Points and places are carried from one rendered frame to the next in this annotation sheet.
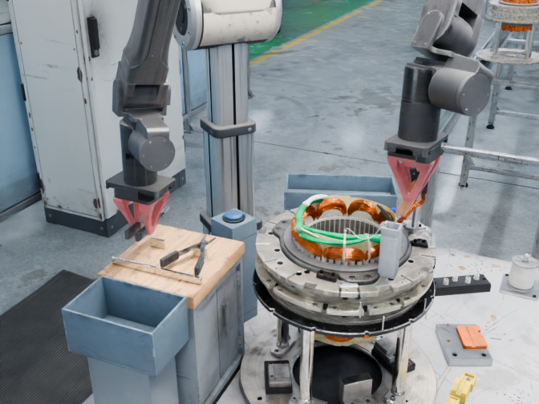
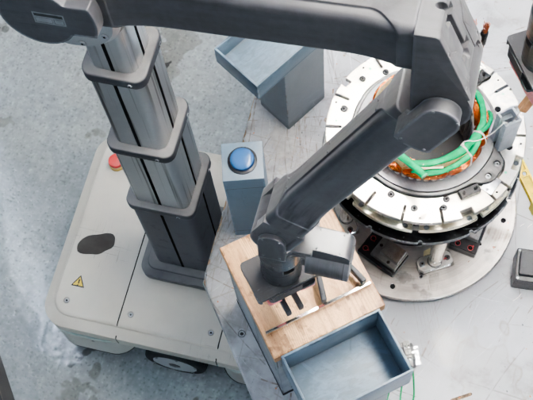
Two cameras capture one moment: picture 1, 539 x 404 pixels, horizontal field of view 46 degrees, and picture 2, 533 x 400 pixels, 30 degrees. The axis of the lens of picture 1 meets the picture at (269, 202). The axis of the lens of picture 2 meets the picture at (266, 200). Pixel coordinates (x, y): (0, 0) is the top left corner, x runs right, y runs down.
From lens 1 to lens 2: 120 cm
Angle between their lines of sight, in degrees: 48
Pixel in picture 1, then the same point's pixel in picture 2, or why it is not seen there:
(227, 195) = (161, 120)
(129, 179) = (289, 282)
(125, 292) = (310, 348)
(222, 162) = (151, 100)
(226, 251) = (330, 225)
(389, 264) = (509, 140)
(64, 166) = not seen: outside the picture
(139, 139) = (332, 267)
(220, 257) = not seen: hidden behind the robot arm
